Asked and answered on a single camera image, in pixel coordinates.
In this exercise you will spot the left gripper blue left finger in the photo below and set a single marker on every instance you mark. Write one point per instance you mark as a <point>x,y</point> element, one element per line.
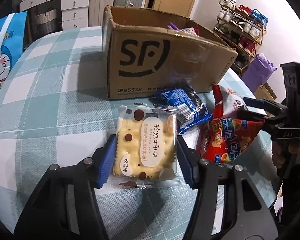
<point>107,158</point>

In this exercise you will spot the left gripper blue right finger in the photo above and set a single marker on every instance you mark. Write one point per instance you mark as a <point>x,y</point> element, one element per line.
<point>188,161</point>

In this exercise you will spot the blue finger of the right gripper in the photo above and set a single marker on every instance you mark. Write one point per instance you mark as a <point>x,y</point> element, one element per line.
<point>254,102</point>
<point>253,116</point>

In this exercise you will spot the red biscuit snack bag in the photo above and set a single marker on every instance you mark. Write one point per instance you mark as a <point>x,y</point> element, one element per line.
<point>224,139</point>

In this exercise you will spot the nougat cracker packet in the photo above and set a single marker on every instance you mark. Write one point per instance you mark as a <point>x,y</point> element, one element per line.
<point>146,153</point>

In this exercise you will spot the blue oreo packet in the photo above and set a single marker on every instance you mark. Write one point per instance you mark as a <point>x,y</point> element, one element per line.
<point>191,111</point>

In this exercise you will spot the right hand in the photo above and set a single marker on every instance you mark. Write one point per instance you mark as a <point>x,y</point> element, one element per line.
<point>277,154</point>

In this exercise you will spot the small cardboard box on floor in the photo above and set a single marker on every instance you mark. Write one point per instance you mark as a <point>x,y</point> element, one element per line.
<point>265,92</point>

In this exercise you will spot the red white snack packet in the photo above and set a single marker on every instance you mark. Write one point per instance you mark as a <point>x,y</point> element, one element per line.
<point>227,102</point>

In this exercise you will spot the purple bag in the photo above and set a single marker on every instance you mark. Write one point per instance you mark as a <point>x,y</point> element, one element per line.
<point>258,72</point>

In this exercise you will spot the teal checked tablecloth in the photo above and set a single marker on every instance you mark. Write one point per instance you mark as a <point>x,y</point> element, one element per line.
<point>54,108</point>

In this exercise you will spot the shoe rack with shoes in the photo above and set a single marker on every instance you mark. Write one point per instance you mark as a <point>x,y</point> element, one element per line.
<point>243,29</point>

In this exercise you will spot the SF cardboard box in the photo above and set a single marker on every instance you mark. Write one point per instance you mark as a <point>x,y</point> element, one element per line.
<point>149,51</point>

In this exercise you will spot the striped laundry basket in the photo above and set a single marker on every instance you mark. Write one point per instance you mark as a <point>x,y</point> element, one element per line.
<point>43,23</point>

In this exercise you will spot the blue Doraemon tote bag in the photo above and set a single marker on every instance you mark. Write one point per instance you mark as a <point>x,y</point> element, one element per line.
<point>12,29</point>

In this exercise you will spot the white drawer desk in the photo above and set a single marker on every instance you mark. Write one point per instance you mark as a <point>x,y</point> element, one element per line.
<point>70,14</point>

